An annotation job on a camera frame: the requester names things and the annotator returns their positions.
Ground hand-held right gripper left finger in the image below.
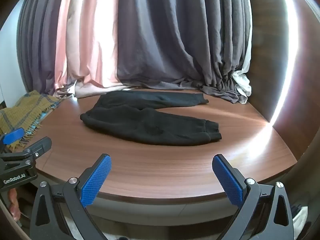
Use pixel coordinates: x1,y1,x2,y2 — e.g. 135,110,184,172
29,153,112,240

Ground grey curtain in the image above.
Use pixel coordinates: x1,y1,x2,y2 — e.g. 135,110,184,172
15,0,252,105

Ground black pants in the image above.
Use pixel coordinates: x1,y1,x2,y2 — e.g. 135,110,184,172
80,91,222,146

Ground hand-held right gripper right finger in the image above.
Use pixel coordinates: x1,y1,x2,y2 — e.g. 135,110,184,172
212,154,294,240

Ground pink curtain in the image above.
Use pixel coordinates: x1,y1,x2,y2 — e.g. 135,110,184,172
54,0,133,99

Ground white cloth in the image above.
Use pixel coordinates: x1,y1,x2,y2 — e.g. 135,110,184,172
231,34,252,105

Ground person's left hand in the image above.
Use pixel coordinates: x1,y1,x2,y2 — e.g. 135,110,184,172
7,189,23,219

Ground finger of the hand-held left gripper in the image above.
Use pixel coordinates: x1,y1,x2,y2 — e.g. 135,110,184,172
21,137,52,158
0,127,25,153

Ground yellow plaid blanket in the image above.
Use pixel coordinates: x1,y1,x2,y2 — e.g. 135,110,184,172
0,90,63,151

